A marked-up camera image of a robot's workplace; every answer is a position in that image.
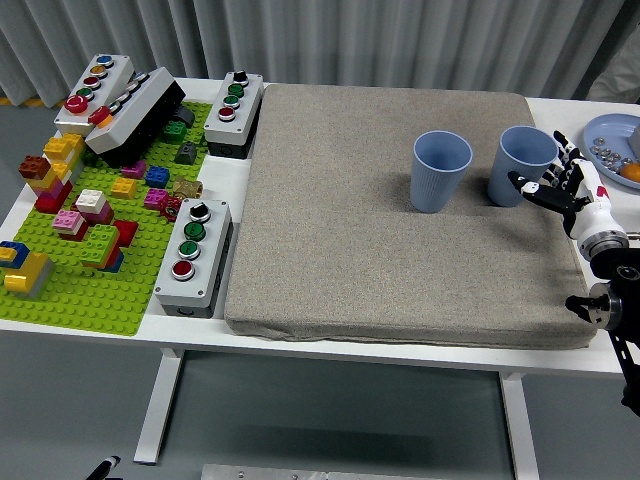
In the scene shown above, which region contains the white lego brick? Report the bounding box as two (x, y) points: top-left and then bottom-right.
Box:
(75, 189), (109, 211)

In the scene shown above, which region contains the green lego brick stack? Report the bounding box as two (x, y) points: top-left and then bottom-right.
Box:
(81, 224), (120, 267)

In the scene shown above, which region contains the grey five-button control box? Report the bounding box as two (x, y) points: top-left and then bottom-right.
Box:
(53, 53), (136, 137)

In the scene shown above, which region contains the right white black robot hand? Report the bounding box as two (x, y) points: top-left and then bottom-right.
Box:
(507, 129), (627, 242)

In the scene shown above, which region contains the blue ribbed plastic cup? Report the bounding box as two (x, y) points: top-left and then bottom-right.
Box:
(487, 125), (560, 209)
(409, 130), (474, 215)

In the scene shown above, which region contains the grey-brown fabric mat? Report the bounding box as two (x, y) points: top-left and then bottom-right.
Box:
(223, 83), (599, 350)

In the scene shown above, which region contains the grey four-button control box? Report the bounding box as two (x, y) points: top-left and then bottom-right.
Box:
(203, 71), (265, 161)
(153, 198), (235, 320)

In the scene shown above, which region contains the red lego brick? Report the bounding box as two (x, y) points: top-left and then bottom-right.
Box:
(34, 192), (74, 215)
(113, 219), (140, 247)

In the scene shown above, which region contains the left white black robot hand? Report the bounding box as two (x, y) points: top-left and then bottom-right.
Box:
(83, 455), (122, 480)

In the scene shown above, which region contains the light pink lego brick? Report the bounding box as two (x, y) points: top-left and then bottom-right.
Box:
(52, 209), (85, 235)

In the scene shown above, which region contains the green lego baseplate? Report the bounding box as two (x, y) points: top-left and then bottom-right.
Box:
(0, 101), (214, 338)

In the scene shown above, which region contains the grey pleated curtain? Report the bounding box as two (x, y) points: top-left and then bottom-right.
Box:
(0, 0), (640, 109)

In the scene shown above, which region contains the brown lego brick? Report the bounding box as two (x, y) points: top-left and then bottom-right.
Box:
(19, 155), (51, 180)

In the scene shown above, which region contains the dark green lego brick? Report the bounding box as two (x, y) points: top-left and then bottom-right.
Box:
(162, 120), (188, 144)

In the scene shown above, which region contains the person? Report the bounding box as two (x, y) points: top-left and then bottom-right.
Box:
(587, 29), (640, 105)

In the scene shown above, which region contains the large yellow lego brick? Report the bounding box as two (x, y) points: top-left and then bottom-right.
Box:
(3, 252), (51, 294)

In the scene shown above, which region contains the blue plate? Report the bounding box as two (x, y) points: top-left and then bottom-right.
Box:
(583, 113), (640, 190)

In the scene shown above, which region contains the white table leg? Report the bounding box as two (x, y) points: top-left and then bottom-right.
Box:
(133, 347), (185, 465)
(498, 370), (540, 480)

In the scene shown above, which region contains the tilted grey black button box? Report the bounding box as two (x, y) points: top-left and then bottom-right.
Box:
(84, 67), (187, 169)

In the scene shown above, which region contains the brass valve red handle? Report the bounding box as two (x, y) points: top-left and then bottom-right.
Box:
(159, 176), (205, 222)

